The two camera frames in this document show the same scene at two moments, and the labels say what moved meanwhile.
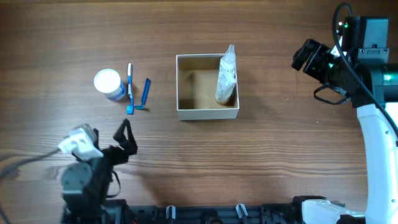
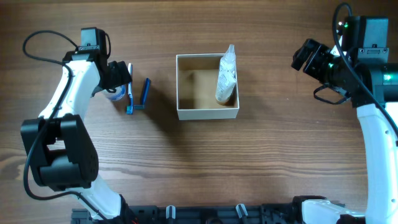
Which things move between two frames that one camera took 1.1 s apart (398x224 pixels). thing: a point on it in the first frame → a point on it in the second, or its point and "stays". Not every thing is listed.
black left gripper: (131, 146) → (120, 74)
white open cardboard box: (196, 79) stays
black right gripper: (301, 55) stays
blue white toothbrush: (130, 108) stays
